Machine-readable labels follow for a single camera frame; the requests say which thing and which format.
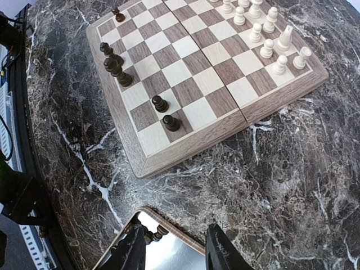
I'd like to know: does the white slotted cable duct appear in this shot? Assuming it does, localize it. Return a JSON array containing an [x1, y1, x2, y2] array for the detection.
[[0, 44, 51, 270]]

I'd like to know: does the dark chess king piece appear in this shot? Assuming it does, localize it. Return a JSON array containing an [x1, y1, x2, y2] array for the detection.
[[103, 57, 133, 87]]

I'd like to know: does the dark pawn square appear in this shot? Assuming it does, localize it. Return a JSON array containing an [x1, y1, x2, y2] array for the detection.
[[111, 7, 125, 23]]

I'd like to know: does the white king piece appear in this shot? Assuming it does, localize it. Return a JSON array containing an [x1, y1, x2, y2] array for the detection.
[[249, 0, 263, 19]]

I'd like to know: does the white rook right corner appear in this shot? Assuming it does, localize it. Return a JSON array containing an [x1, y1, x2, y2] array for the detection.
[[292, 47, 312, 70]]

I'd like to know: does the wooden chess board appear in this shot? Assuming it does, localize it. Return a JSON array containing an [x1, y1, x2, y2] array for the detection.
[[86, 1, 329, 178]]

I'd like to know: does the white queen piece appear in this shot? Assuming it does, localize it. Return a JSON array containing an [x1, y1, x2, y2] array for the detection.
[[237, 0, 250, 8]]

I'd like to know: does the wooden tray with metal base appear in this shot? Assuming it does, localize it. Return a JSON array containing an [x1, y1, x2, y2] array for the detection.
[[93, 206, 206, 269]]

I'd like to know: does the white bishop right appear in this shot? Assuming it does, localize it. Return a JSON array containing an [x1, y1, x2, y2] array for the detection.
[[263, 7, 278, 33]]

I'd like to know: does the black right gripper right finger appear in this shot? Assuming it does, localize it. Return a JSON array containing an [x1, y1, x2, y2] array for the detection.
[[205, 223, 253, 270]]

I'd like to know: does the dark queen piece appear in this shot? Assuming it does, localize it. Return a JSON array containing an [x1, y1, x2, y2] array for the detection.
[[151, 95, 169, 113]]

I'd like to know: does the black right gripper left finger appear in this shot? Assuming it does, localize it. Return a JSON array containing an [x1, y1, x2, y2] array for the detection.
[[99, 224, 146, 270]]

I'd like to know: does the white knight right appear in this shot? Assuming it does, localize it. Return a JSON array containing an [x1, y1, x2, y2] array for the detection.
[[276, 25, 293, 51]]

